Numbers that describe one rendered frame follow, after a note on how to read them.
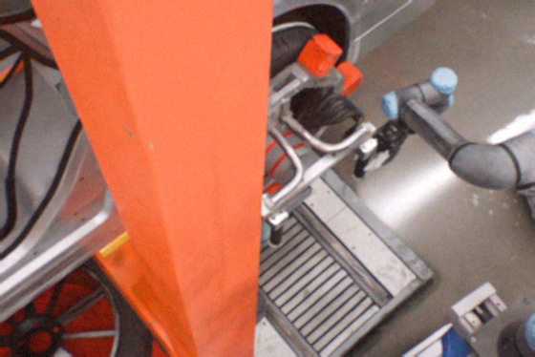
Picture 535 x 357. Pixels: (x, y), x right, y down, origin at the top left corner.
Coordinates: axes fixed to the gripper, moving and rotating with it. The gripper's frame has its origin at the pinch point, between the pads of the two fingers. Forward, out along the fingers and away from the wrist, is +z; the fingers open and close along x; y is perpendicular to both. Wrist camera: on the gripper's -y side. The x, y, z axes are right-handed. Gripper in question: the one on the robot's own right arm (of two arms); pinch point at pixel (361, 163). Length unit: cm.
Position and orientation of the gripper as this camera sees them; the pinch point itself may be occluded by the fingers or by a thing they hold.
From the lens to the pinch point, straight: 222.0
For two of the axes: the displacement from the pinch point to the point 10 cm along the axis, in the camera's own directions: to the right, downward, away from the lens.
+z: -7.5, 5.8, -3.0
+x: 6.6, 6.9, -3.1
